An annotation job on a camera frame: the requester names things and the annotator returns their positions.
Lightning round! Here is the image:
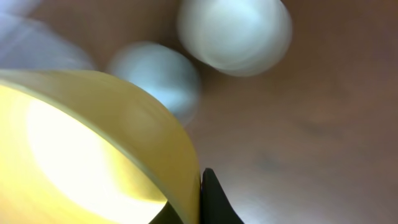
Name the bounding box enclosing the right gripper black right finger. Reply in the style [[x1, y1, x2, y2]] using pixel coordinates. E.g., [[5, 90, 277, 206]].
[[200, 168, 244, 224]]

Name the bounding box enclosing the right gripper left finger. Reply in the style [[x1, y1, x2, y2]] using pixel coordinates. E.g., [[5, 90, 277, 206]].
[[149, 202, 183, 224]]

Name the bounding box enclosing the yellow plastic bowl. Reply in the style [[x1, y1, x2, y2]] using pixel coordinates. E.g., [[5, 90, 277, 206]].
[[1, 70, 200, 223]]

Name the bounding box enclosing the grey plastic bowl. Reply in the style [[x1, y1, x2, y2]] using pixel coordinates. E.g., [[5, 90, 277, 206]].
[[108, 42, 201, 126]]

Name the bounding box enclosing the white plastic bowl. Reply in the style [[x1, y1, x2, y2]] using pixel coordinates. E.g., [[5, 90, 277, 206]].
[[177, 0, 293, 77]]

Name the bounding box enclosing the clear plastic storage container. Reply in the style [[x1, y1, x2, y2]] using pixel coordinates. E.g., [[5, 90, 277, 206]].
[[1, 0, 95, 70]]

